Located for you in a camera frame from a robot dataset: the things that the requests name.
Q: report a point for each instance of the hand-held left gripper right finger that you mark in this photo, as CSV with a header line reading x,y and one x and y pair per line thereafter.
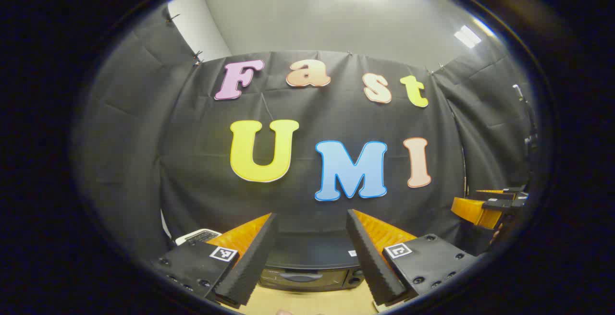
x,y
370,257

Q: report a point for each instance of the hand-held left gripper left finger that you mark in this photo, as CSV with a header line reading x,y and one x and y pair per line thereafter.
x,y
257,252

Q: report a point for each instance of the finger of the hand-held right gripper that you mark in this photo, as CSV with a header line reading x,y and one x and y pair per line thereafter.
x,y
495,194
473,212

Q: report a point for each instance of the black electric oven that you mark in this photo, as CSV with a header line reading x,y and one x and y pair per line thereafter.
x,y
312,252

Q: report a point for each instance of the white toaster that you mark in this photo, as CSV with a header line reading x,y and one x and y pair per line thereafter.
x,y
199,236

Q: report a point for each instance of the black backdrop cloth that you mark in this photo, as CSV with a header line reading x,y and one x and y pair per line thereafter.
x,y
336,118

